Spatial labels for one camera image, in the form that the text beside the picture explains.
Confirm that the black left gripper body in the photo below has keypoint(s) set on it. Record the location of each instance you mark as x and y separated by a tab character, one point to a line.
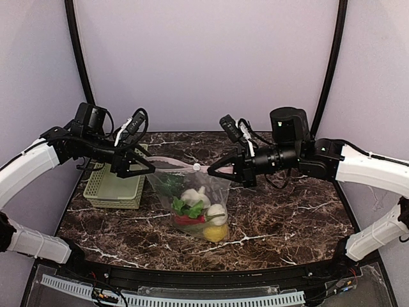
120	163

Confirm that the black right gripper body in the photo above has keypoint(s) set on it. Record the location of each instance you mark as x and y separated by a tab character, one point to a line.
244	167

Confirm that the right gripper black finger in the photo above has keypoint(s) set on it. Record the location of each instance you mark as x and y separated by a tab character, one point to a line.
228	164
226	174

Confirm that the clear zip top bag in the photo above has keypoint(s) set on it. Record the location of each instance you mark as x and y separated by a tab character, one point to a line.
195	176

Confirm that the white garlic toy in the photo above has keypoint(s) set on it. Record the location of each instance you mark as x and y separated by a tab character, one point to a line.
191	197

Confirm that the green bell pepper toy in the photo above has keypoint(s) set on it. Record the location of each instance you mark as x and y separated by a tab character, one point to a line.
171	184

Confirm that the green leafy vegetable toy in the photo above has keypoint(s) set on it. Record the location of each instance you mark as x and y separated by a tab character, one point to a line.
213	215

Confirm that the yellow lemon toy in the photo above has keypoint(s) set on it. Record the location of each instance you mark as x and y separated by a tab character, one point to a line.
216	233

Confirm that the red chili pepper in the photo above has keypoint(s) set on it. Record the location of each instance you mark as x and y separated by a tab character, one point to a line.
188	221

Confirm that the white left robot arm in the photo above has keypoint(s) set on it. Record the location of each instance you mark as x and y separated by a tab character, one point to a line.
84	137

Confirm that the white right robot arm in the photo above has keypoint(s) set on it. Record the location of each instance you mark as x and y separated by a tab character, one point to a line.
325	159

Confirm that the green perforated plastic basket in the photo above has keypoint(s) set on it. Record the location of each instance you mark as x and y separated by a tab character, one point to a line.
105	190

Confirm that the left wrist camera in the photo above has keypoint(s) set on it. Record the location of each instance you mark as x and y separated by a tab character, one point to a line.
132	126

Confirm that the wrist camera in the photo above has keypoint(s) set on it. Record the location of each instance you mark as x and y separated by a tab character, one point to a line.
132	126
238	132

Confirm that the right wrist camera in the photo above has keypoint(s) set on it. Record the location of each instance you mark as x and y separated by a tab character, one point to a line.
238	132

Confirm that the white slotted cable duct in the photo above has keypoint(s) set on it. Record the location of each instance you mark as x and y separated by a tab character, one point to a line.
154	296

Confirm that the black front table rail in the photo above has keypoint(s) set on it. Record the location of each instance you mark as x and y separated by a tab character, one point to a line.
178	262

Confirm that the black left frame post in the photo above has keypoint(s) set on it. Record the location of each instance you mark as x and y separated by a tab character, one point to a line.
77	51

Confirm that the black frame post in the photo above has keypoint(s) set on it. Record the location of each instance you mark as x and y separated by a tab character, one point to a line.
77	51
331	66

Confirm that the black right frame post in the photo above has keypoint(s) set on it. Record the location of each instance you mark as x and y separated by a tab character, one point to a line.
331	66

